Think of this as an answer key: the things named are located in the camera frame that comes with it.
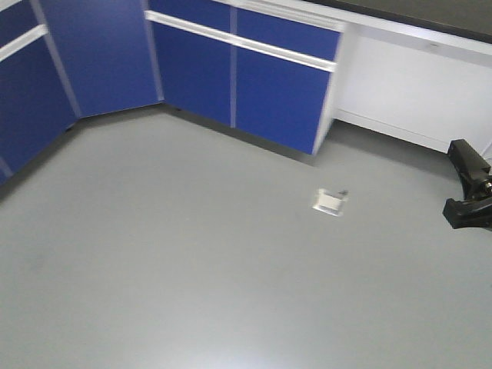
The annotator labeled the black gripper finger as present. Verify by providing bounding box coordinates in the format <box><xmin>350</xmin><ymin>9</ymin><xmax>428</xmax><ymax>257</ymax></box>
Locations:
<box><xmin>443</xmin><ymin>198</ymin><xmax>491</xmax><ymax>229</ymax></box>
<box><xmin>447</xmin><ymin>139</ymin><xmax>491</xmax><ymax>185</ymax></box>

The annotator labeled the silver floor outlet box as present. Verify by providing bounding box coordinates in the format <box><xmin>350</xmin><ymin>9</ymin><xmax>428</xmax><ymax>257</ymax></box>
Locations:
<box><xmin>312</xmin><ymin>188</ymin><xmax>349</xmax><ymax>217</ymax></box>

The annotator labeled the blue double-door cabinet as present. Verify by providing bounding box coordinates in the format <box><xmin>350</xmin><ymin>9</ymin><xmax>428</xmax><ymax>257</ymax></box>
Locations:
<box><xmin>145</xmin><ymin>1</ymin><xmax>345</xmax><ymax>155</ymax></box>

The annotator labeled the blue corner cabinet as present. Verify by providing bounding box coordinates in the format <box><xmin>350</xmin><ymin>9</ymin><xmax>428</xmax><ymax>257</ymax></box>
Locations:
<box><xmin>1</xmin><ymin>1</ymin><xmax>161</xmax><ymax>182</ymax></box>

